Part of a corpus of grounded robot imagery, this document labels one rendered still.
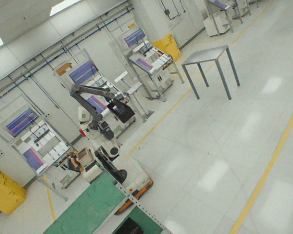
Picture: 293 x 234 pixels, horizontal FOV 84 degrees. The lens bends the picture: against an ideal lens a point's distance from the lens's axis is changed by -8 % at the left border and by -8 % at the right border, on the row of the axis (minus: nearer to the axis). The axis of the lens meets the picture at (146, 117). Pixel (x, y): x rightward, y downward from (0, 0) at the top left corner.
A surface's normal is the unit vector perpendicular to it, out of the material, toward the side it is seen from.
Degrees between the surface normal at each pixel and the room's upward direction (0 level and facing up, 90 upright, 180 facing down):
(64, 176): 90
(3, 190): 90
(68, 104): 90
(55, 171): 90
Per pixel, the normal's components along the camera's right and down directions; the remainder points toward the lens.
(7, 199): 0.56, 0.14
